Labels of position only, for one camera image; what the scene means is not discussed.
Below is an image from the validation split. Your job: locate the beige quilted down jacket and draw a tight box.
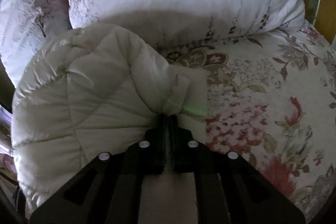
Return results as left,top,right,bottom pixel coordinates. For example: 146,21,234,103
11,23,207,223

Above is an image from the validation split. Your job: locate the floral bed quilt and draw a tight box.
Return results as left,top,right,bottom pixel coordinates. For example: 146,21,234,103
162,23,335,222

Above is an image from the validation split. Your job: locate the small pink floral pillow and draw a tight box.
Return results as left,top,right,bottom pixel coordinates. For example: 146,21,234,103
1,0,71,86

